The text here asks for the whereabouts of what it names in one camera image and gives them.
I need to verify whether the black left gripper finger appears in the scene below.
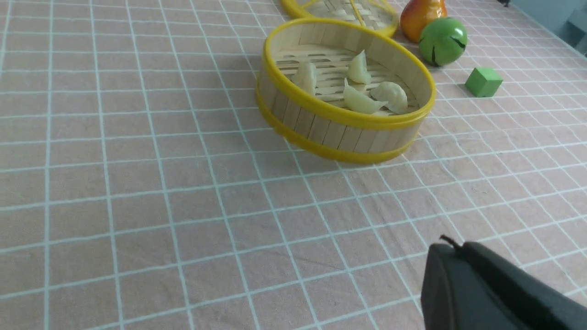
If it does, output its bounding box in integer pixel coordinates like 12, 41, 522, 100
420, 235, 587, 330

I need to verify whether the cream dumpling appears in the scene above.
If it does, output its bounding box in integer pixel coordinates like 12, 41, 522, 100
291, 62, 317, 96
370, 81, 409, 115

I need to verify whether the pale green dumpling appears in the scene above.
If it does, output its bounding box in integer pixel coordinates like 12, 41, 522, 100
343, 78, 388, 115
347, 50, 372, 84

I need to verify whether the yellow rimmed bamboo steamer tray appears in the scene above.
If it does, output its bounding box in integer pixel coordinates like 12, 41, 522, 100
255, 17, 436, 164

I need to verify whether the yellow rimmed bamboo steamer lid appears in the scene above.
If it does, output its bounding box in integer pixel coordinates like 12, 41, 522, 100
281, 0, 399, 37

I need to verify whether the green foam cube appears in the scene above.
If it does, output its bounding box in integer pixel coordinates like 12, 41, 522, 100
465, 67, 503, 98

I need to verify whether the green toy apple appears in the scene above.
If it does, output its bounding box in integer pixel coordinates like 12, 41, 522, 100
419, 17, 468, 67

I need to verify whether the orange yellow toy pear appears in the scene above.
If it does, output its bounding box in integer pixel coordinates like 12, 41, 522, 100
400, 0, 447, 43

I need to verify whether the pink checkered tablecloth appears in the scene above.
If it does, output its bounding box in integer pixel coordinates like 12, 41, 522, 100
0, 0, 586, 330

